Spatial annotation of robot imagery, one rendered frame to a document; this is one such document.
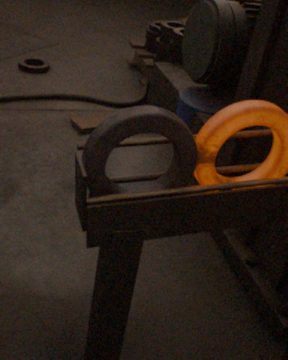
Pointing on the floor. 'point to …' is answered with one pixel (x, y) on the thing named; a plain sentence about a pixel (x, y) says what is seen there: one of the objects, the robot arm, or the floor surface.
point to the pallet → (158, 46)
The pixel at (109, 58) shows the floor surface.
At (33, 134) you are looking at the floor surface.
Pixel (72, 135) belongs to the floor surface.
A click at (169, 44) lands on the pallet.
